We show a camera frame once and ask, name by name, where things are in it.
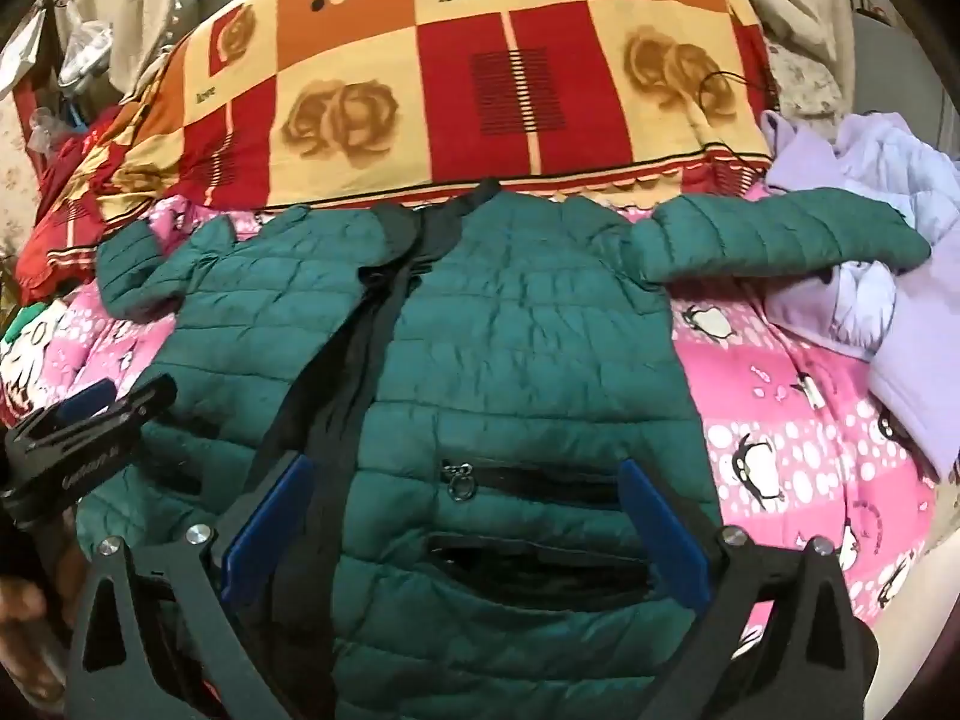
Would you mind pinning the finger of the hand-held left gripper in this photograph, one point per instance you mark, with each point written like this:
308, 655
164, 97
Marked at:
146, 399
86, 399

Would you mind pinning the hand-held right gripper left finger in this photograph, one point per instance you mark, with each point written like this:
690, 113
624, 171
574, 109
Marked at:
266, 521

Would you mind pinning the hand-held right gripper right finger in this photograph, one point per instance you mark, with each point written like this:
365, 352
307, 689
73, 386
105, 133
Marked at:
664, 532

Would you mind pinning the green puffer jacket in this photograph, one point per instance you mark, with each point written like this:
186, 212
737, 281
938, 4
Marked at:
525, 330

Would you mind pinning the person's left hand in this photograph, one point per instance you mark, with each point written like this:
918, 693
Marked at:
22, 600

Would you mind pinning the pink penguin blanket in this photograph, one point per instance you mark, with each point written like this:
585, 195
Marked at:
787, 420

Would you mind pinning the dark red garment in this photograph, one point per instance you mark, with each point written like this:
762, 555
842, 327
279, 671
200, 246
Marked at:
71, 157

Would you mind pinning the lilac jacket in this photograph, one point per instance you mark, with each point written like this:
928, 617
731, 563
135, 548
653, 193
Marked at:
900, 360

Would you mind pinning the clear plastic bag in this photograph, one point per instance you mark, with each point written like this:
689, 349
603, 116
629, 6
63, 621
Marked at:
86, 45

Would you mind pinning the red orange checkered rose quilt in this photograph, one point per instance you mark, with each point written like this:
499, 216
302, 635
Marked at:
375, 52

